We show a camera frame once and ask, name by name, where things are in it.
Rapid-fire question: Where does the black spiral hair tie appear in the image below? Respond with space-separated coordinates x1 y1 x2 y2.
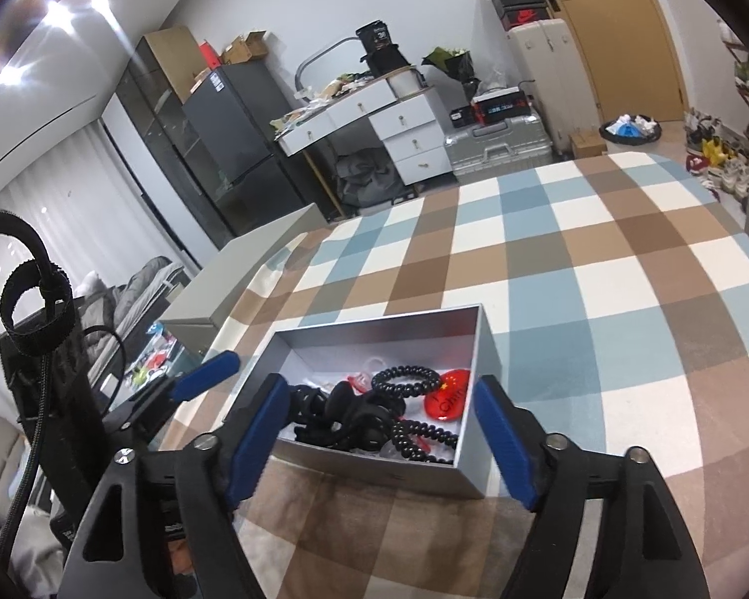
370 362 443 399
390 415 461 466

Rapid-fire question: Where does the open cardboard box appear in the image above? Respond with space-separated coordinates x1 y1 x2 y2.
223 30 269 64

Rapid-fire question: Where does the small cardboard box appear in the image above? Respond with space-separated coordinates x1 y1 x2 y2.
568 131 608 160

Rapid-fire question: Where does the white suitcase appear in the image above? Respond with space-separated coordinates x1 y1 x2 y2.
507 17 603 154

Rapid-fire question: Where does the black velcro strap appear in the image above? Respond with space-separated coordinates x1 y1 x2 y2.
0 259 79 356

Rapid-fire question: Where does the black basket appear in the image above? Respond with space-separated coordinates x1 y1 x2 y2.
599 112 663 147

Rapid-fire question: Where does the black appliance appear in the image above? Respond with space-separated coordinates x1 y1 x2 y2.
356 21 413 76

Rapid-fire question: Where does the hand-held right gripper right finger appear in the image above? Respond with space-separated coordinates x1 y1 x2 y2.
471 374 713 599

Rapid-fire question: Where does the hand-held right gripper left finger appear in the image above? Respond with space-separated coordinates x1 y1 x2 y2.
56 373 292 599

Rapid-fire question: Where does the cluttered coffee table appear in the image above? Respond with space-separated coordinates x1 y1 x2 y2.
121 321 201 388

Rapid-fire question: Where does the grey bed bench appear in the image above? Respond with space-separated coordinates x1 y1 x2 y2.
160 203 329 350

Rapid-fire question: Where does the dark glass cabinet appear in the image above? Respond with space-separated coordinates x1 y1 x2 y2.
115 34 238 251

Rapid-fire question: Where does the grey bag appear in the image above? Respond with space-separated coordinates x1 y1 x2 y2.
336 146 406 208

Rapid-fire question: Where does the clear plastic bag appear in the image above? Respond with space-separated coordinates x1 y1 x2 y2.
474 65 513 97

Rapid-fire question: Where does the grey cardboard box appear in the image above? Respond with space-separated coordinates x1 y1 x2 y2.
223 303 505 500

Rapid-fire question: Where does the black braided cable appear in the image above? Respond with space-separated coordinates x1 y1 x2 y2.
0 207 69 575

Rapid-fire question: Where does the white curtain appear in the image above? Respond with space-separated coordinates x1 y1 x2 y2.
0 118 201 300

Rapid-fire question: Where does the silver suitcase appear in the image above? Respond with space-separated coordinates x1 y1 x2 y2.
443 111 553 185

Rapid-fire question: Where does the grey clothes pile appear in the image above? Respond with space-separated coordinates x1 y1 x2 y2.
78 256 185 350

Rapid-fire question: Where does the dark grey fridge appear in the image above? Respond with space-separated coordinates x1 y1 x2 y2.
181 61 316 232

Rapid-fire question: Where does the row of shoes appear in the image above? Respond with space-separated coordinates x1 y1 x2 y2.
683 106 749 204

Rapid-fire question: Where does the black power station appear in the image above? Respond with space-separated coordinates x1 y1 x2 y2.
449 88 534 129

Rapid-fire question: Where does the black hair clip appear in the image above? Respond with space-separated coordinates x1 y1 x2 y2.
325 383 406 450
290 387 332 444

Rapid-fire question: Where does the large flat cardboard box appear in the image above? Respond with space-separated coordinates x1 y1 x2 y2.
143 26 204 104

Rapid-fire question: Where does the black shoe box red logo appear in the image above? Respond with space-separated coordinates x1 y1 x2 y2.
499 5 553 31

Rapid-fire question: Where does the curved metal tube frame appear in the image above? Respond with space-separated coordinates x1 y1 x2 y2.
293 37 363 94

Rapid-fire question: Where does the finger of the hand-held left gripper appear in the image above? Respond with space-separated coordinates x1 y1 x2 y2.
121 350 241 434

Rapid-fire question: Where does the white desk with drawers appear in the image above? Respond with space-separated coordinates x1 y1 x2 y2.
276 71 456 219

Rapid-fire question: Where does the white cylinder container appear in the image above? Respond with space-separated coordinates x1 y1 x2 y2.
390 68 426 97

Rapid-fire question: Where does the wooden door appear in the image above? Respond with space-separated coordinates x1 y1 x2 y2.
505 0 688 122

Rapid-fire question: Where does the round red badge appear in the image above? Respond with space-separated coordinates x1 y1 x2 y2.
421 369 472 420

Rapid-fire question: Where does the thin black cable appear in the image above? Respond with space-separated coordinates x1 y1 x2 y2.
81 324 129 413

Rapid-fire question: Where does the desk clutter pile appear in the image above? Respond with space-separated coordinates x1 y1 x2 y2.
268 71 381 138

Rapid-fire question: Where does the bouquet in black wrap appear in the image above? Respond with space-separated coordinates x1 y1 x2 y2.
421 45 475 82

